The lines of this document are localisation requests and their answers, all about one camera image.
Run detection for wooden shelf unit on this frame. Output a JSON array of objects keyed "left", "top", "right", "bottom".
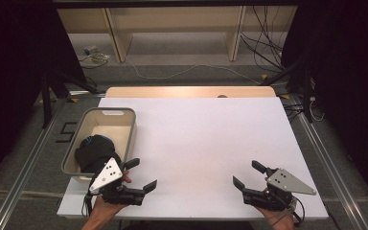
[{"left": 57, "top": 5, "right": 298, "bottom": 63}]

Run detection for dark curtain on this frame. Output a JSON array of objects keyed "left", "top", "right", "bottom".
[
  {"left": 281, "top": 0, "right": 368, "bottom": 205},
  {"left": 0, "top": 0, "right": 88, "bottom": 193}
]

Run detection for black metal stand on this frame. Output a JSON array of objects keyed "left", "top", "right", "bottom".
[
  {"left": 40, "top": 68, "right": 107, "bottom": 129},
  {"left": 260, "top": 54, "right": 316, "bottom": 124}
]

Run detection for person's left hand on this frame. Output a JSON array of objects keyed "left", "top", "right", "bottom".
[{"left": 90, "top": 171, "right": 132, "bottom": 222}]

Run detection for person's right hand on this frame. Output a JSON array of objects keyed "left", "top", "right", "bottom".
[{"left": 254, "top": 205, "right": 296, "bottom": 230}]

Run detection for right hand-held gripper cable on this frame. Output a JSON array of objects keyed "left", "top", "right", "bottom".
[{"left": 277, "top": 195, "right": 307, "bottom": 226}]

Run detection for aluminium floor rail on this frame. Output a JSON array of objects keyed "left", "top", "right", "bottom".
[
  {"left": 287, "top": 95, "right": 368, "bottom": 230},
  {"left": 0, "top": 92, "right": 78, "bottom": 230}
]

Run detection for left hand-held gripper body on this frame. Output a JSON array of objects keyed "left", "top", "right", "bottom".
[{"left": 88, "top": 156, "right": 147, "bottom": 206}]

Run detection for power adapter with cable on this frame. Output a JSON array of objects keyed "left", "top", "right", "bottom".
[{"left": 79, "top": 45, "right": 112, "bottom": 70}]

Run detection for white floor cable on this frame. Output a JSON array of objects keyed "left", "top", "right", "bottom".
[{"left": 126, "top": 58, "right": 263, "bottom": 86}]

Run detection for hand-held gripper cable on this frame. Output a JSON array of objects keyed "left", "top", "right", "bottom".
[
  {"left": 277, "top": 195, "right": 307, "bottom": 226},
  {"left": 81, "top": 191, "right": 94, "bottom": 219}
]

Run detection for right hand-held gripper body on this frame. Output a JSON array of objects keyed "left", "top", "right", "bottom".
[{"left": 241, "top": 167, "right": 318, "bottom": 213}]

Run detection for floor cables by stand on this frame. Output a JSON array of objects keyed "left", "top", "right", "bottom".
[{"left": 282, "top": 97, "right": 326, "bottom": 124}]

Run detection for black garment with blue trim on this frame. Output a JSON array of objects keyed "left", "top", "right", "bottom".
[{"left": 74, "top": 134, "right": 123, "bottom": 175}]

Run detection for white table board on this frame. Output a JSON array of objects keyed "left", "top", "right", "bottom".
[{"left": 57, "top": 97, "right": 330, "bottom": 221}]

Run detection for left hand-held gripper cable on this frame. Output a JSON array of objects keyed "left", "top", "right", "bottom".
[{"left": 81, "top": 191, "right": 94, "bottom": 219}]

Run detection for bundle of black cables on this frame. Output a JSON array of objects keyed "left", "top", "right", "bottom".
[{"left": 240, "top": 5, "right": 286, "bottom": 72}]

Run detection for beige plastic bin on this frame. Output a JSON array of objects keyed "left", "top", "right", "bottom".
[{"left": 60, "top": 106, "right": 138, "bottom": 180}]

